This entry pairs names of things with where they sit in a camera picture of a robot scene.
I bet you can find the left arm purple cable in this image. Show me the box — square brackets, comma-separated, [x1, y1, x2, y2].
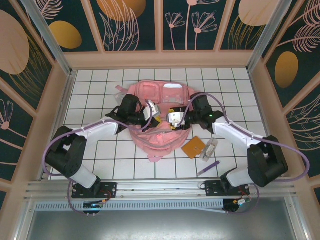
[43, 99, 156, 216]

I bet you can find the orange wallet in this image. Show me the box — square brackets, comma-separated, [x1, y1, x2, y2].
[181, 136, 206, 160]

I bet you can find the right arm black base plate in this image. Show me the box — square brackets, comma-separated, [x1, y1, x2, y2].
[204, 180, 250, 198]

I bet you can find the grey metal sheet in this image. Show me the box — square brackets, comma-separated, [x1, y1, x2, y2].
[14, 197, 308, 240]

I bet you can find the small clear plastic case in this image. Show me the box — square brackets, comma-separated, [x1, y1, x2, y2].
[199, 138, 219, 163]

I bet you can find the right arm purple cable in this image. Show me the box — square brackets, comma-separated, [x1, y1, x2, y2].
[174, 92, 311, 216]

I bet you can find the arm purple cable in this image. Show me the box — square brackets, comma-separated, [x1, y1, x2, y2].
[174, 92, 311, 216]
[43, 99, 156, 216]

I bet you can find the aluminium side rail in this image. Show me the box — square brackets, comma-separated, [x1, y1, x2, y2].
[38, 71, 76, 181]

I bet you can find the small circuit board with LED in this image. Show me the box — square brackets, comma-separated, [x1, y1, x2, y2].
[82, 199, 105, 216]
[223, 197, 252, 215]

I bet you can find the aluminium frame post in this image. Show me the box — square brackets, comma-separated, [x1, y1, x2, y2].
[21, 0, 77, 76]
[246, 0, 293, 72]

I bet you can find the grey slotted cable duct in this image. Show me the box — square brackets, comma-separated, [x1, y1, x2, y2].
[34, 198, 226, 213]

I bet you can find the aluminium mounting rail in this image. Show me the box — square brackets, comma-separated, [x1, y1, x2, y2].
[24, 176, 296, 201]

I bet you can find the purple pen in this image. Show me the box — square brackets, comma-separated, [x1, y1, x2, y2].
[197, 160, 222, 176]

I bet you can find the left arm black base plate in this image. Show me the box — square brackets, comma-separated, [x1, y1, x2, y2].
[71, 181, 118, 200]

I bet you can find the pink backpack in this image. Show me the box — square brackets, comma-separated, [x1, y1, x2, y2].
[115, 79, 195, 163]

